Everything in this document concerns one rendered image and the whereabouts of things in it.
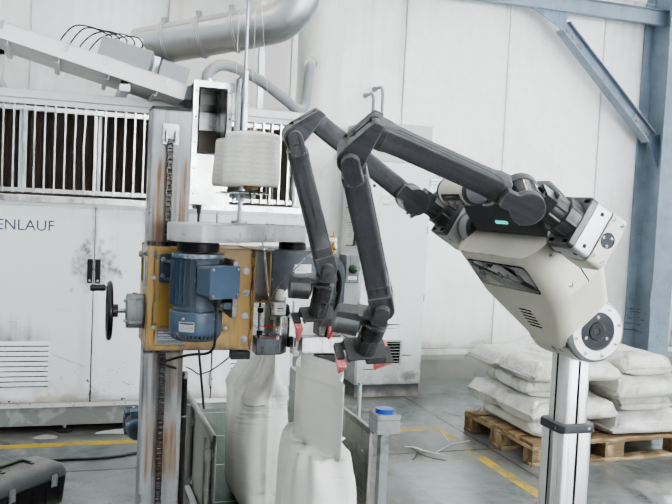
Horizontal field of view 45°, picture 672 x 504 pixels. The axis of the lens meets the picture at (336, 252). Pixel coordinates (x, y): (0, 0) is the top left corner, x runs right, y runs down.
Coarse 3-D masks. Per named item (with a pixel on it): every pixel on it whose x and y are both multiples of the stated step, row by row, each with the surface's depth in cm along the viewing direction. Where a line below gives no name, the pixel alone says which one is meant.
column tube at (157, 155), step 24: (168, 120) 243; (168, 192) 244; (144, 240) 253; (168, 240) 245; (144, 264) 251; (144, 360) 246; (144, 384) 246; (168, 384) 248; (144, 408) 247; (168, 408) 249; (144, 432) 247; (168, 432) 249; (144, 456) 248; (168, 456) 250; (144, 480) 248; (168, 480) 250
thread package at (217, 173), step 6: (222, 138) 254; (216, 144) 255; (222, 144) 253; (216, 150) 255; (222, 150) 253; (216, 156) 255; (222, 156) 253; (216, 162) 254; (222, 162) 253; (216, 168) 254; (222, 168) 253; (216, 174) 254; (222, 174) 252; (216, 180) 254; (222, 180) 252; (222, 186) 262; (228, 186) 253; (234, 186) 253
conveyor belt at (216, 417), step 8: (216, 408) 430; (224, 408) 430; (208, 416) 413; (216, 416) 413; (224, 416) 414; (216, 424) 398; (224, 424) 399; (216, 432) 385; (224, 432) 385; (224, 440) 372; (224, 448) 360; (216, 456) 348; (224, 456) 349; (216, 464) 338; (224, 464) 338; (216, 472) 328; (216, 480) 318; (224, 480) 319; (216, 488) 309; (224, 488) 310; (216, 496) 301; (224, 496) 301; (232, 496) 302
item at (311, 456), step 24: (312, 360) 244; (312, 384) 219; (336, 384) 210; (312, 408) 219; (336, 408) 210; (288, 432) 237; (312, 432) 219; (336, 432) 209; (288, 456) 226; (312, 456) 215; (336, 456) 209; (288, 480) 224; (312, 480) 211; (336, 480) 212
